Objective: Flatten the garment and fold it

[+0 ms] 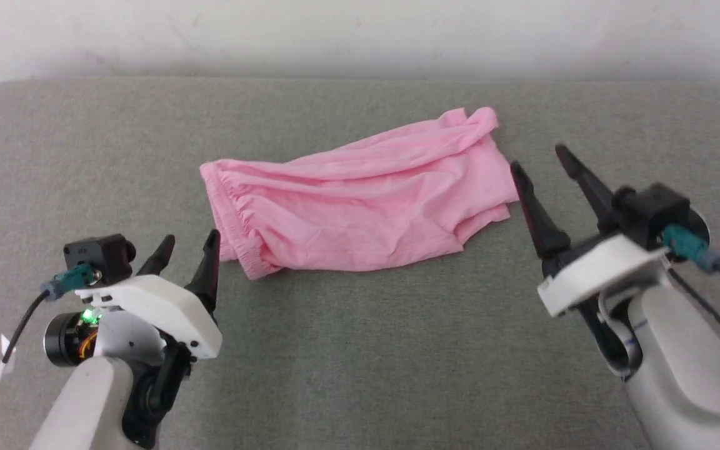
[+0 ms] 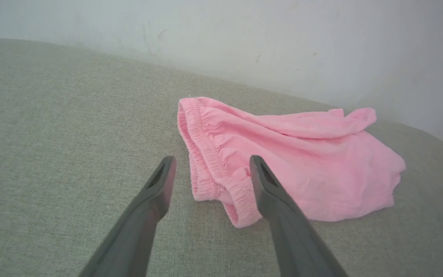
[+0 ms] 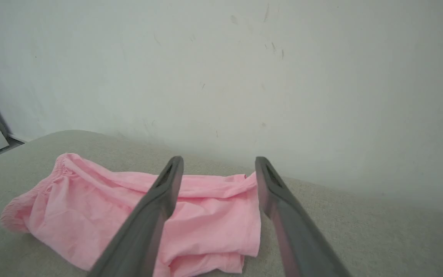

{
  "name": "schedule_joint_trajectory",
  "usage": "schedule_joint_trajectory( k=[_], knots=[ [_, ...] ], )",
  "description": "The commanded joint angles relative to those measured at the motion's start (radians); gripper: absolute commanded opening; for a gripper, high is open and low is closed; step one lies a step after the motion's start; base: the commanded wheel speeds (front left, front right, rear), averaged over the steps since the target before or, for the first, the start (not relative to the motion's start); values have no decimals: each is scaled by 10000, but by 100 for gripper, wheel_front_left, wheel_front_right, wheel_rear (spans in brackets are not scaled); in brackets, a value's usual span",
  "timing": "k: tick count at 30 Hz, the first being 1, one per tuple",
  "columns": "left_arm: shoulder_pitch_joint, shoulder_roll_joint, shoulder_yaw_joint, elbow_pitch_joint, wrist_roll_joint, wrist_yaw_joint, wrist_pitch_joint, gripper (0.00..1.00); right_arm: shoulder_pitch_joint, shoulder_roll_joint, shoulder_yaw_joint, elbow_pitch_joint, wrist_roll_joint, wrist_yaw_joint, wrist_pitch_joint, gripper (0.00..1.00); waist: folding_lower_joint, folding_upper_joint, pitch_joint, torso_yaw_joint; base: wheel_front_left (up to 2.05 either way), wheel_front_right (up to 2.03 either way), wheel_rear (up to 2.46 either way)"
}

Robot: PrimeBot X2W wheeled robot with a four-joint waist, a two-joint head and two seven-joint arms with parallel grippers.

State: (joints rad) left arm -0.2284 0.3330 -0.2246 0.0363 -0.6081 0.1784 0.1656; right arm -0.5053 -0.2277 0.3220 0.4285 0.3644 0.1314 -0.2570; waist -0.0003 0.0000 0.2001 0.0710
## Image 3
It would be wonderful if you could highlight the pink cloth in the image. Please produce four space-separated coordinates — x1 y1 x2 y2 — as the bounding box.
0 153 262 277

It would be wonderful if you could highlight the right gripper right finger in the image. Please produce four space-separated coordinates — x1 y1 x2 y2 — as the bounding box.
255 156 352 277

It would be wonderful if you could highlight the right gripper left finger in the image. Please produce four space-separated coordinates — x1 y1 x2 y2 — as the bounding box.
86 155 185 277

